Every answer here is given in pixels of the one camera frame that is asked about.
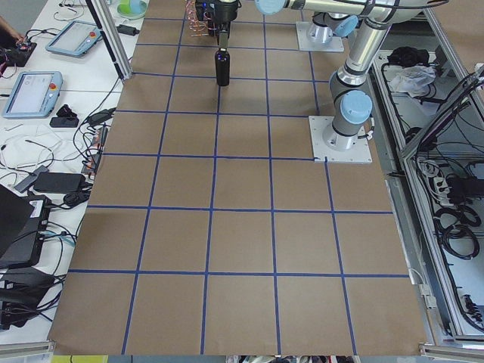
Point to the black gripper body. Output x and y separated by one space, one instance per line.
227 14

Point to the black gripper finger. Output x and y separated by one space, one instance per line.
223 35

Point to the dark wine bottle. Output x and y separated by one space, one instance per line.
222 62

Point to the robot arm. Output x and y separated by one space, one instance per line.
341 24
377 18

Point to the green bowl with blocks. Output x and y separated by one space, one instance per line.
132 9

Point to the blue teach pendant far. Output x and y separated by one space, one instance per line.
75 39

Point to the blue teach pendant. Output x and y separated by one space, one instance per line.
34 95
75 39

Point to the orange black usb hub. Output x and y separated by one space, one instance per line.
90 167
99 138

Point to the blue teach pendant near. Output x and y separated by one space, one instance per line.
34 95

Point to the black power brick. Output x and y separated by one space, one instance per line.
58 182

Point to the black laptop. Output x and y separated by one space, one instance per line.
23 219

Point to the copper wire wine rack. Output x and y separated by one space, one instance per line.
196 19

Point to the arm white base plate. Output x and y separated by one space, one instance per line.
331 147
312 37

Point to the aluminium frame post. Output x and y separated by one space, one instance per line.
106 25

